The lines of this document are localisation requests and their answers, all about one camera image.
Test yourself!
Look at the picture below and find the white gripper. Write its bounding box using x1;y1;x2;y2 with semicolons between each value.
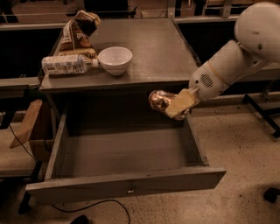
165;40;270;119

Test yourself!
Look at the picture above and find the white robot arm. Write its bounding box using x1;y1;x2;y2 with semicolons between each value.
165;2;280;118

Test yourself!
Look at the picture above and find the open grey top drawer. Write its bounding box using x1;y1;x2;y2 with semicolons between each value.
26;117;226;205

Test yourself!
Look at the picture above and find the metal drawer knob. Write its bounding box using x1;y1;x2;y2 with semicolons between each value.
126;185;135;195

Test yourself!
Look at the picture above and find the grey cabinet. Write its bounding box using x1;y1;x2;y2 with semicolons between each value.
40;18;197;137

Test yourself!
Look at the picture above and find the white ceramic bowl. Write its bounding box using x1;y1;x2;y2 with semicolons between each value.
98;46;133;75

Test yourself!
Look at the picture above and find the black chair base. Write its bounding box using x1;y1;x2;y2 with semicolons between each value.
241;94;280;204

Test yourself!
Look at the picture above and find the brown chip bag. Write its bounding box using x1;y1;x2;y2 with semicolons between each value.
59;10;101;59

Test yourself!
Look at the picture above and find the white plastic bottle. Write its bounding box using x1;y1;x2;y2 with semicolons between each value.
41;55;99;75

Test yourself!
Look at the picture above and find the cardboard box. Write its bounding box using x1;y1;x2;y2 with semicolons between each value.
10;100;53;162

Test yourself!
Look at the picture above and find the black floor cable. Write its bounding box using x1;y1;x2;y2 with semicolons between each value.
51;199;131;224

